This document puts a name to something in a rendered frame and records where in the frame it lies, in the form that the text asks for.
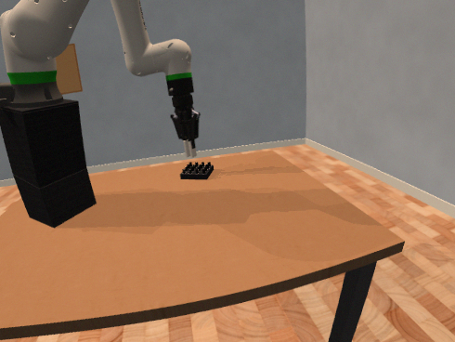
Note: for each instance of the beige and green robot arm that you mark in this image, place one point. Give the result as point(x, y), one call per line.
point(42, 29)

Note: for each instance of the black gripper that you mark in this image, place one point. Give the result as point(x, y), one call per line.
point(183, 123)

